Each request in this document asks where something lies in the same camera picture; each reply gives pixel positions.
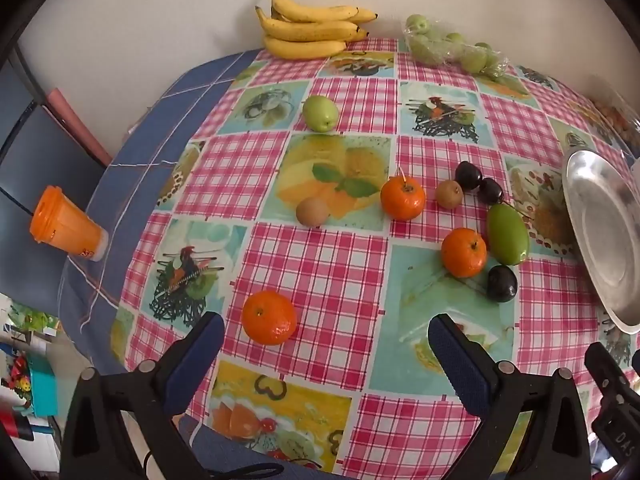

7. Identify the clear plastic fruit container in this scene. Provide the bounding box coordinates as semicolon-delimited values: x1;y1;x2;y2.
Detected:
402;14;511;78

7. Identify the orange plastic cup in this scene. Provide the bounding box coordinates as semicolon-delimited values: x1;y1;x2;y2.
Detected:
28;185;109;262

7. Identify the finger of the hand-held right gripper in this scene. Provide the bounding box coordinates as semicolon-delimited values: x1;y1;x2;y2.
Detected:
584;342;632;401

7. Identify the pink rolled mat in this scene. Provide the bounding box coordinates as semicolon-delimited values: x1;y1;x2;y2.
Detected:
46;88;113;167

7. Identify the dark blue chair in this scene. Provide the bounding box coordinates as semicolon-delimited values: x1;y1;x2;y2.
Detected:
0;42;108;306

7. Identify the yellow banana bunch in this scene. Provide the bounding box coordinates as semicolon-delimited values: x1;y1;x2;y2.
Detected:
255;0;379;60

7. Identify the round metal plate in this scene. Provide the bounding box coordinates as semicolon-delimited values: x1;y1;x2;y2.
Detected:
561;149;640;336

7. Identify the tangerine with short stem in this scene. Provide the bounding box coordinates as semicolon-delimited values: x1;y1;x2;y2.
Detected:
441;228;488;279

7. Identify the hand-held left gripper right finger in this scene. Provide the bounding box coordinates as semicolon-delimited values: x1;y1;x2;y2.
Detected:
428;312;593;480

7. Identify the stemless tangerine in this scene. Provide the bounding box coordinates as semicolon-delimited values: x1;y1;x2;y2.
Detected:
242;290;298;346

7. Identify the clear container of nuts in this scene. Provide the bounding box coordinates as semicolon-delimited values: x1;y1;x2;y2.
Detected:
582;75;640;148

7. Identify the brown longan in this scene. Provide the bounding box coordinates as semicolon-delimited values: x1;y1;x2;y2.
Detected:
435;180;464;209
295;197;329;227

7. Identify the dark purple plum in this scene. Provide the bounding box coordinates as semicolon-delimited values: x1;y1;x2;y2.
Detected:
454;161;483;191
487;265;518;303
477;178;505;206

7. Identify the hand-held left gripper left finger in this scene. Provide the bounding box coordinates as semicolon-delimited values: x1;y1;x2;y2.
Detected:
60;311;226;480

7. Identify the tangerine with long stem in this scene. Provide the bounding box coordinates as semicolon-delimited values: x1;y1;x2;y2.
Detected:
380;170;427;221

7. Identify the elongated green jujube with stem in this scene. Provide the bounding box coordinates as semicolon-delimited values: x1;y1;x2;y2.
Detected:
486;201;531;266

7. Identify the round green jujube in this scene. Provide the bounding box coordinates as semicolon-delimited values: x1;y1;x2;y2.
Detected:
301;95;340;133

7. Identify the pink checkered printed tablecloth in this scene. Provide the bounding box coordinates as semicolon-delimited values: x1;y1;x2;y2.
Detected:
109;37;640;476

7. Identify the teal box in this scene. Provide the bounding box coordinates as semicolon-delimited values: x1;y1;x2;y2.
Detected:
27;355;61;418

